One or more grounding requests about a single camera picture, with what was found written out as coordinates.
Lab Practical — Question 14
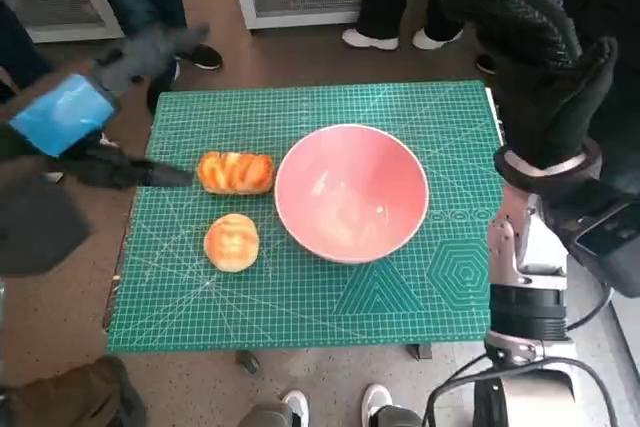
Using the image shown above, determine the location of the white left foot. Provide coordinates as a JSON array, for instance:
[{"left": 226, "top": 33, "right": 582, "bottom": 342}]
[{"left": 239, "top": 389, "right": 310, "bottom": 427}]

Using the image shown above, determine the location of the round bread bun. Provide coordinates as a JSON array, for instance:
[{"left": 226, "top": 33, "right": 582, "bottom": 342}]
[{"left": 203, "top": 213, "right": 260, "bottom": 274}]

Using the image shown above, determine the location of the white foot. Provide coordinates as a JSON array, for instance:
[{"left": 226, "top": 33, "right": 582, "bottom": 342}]
[
  {"left": 360, "top": 382, "right": 426, "bottom": 427},
  {"left": 239, "top": 389, "right": 310, "bottom": 427}
]

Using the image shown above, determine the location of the braided rectangular bread loaf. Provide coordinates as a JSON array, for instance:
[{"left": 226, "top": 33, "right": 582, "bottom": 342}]
[{"left": 197, "top": 150, "right": 275, "bottom": 195}]

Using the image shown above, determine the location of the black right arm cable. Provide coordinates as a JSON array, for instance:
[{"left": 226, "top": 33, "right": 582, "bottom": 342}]
[
  {"left": 422, "top": 354, "right": 619, "bottom": 427},
  {"left": 564, "top": 281, "right": 614, "bottom": 333}
]

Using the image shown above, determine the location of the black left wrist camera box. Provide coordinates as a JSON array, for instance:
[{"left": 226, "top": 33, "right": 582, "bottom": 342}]
[{"left": 0, "top": 181, "right": 94, "bottom": 278}]

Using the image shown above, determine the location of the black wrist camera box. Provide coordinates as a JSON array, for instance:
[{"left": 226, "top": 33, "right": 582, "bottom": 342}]
[
  {"left": 547, "top": 179, "right": 640, "bottom": 299},
  {"left": 0, "top": 181, "right": 94, "bottom": 278}
]

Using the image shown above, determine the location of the grey desk panel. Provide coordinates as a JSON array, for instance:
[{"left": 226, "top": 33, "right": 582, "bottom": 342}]
[{"left": 607, "top": 286, "right": 640, "bottom": 363}]

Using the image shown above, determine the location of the white right foot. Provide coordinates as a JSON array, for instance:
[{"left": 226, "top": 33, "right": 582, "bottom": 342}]
[{"left": 360, "top": 382, "right": 426, "bottom": 427}]

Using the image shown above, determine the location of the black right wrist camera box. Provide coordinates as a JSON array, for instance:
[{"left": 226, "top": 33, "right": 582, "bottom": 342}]
[{"left": 547, "top": 179, "right": 640, "bottom": 299}]

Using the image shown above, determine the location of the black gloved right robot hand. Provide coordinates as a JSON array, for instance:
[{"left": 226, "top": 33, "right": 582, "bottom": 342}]
[{"left": 434, "top": 0, "right": 619, "bottom": 171}]

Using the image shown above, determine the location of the green cutting mat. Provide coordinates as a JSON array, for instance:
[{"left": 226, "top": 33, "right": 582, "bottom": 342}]
[{"left": 105, "top": 79, "right": 504, "bottom": 354}]

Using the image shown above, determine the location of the pink bowl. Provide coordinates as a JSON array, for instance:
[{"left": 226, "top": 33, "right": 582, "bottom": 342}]
[{"left": 273, "top": 123, "right": 431, "bottom": 266}]

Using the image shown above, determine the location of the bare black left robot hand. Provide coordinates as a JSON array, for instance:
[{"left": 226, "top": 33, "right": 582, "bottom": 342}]
[{"left": 0, "top": 21, "right": 211, "bottom": 192}]

